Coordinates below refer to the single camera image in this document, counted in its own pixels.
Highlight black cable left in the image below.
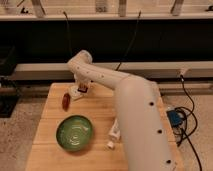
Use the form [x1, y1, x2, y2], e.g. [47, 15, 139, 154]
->
[62, 10, 74, 59]

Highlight black floor cables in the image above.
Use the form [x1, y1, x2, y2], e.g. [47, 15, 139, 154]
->
[172, 75, 203, 171]

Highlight white tube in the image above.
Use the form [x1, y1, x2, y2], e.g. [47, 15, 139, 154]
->
[108, 120, 120, 141]

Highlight black cable right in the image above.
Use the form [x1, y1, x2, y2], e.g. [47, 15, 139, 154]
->
[114, 10, 142, 72]

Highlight dark brown eraser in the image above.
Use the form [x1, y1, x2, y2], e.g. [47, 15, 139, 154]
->
[78, 86, 88, 93]

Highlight white sponge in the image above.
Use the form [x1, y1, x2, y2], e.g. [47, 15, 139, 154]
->
[68, 85, 82, 101]

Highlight red brown oval object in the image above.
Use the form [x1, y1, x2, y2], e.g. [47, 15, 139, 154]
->
[62, 93, 70, 111]

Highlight black object left floor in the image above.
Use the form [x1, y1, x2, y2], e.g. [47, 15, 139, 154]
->
[0, 77, 20, 118]

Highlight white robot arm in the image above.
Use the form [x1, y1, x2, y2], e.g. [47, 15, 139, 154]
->
[67, 50, 176, 171]

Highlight black cable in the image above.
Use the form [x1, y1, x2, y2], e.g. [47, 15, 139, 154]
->
[114, 10, 142, 72]
[62, 10, 74, 59]

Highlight small white cap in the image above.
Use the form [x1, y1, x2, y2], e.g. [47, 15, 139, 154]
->
[107, 141, 115, 149]

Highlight green bowl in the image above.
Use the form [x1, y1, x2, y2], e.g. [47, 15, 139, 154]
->
[56, 115, 93, 152]

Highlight blue electronic box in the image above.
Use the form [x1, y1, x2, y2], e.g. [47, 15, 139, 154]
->
[167, 110, 182, 127]

